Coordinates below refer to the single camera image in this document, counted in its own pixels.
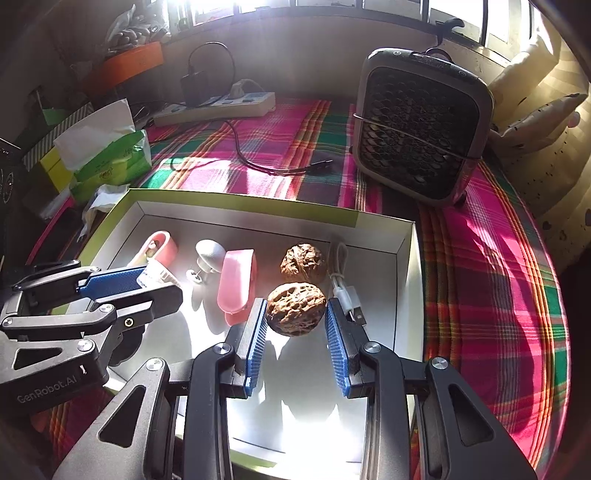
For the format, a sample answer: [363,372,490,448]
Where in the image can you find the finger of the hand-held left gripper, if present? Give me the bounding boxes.
[9,260,153,304]
[0,282,184,374]

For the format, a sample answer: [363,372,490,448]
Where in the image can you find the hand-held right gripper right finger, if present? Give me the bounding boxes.
[324,298,539,480]

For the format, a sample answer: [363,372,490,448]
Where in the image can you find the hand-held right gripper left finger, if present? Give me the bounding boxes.
[53,298,269,480]

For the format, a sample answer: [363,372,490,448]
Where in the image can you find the brown walnut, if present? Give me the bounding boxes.
[280,243,328,281]
[266,282,328,337]

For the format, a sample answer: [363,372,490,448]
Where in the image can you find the white usb cable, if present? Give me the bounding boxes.
[328,240,368,324]

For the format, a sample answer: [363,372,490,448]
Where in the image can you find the pink oblong case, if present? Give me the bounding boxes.
[217,248,258,326]

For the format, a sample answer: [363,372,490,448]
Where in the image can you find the grey mushroom-shaped knob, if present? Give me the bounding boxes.
[187,239,226,284]

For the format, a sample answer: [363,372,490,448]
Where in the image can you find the shallow white cardboard box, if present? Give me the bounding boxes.
[76,187,423,472]

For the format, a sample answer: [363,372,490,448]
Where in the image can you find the small pink clip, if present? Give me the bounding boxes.
[139,230,178,268]

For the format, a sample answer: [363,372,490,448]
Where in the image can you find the crumpled white tissue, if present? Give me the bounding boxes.
[81,184,132,241]

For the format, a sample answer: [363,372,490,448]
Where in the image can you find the pink hoop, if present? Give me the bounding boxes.
[25,198,77,266]

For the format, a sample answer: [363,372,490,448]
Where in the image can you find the green tissue pack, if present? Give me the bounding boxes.
[54,98,153,204]

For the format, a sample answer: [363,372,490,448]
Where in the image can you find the yellow-green box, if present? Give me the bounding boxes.
[39,148,77,192]

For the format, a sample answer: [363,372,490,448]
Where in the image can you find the black printed carton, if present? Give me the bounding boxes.
[0,137,23,208]

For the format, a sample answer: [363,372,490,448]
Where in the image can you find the green striped box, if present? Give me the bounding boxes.
[21,104,95,169]

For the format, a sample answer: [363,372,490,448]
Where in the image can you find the black charger adapter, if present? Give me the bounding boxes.
[180,71,208,107]

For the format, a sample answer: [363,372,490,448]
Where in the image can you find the white power strip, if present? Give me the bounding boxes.
[152,90,276,127]

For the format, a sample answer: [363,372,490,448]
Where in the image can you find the orange box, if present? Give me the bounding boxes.
[99,41,164,86]

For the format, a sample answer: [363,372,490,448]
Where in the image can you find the white plug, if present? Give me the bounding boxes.
[228,79,259,99]

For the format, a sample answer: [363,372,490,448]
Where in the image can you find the grey desktop fan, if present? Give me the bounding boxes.
[351,46,495,208]

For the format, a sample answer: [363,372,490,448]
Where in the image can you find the cream heart-print curtain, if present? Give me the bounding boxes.
[485,0,591,259]

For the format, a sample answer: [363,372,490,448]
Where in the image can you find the metal window grille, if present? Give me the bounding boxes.
[166,0,536,51]

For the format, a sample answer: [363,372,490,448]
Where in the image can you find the black charging cable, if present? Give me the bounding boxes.
[187,41,333,175]

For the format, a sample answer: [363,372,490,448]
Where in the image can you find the black window handle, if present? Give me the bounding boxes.
[434,18,466,47]

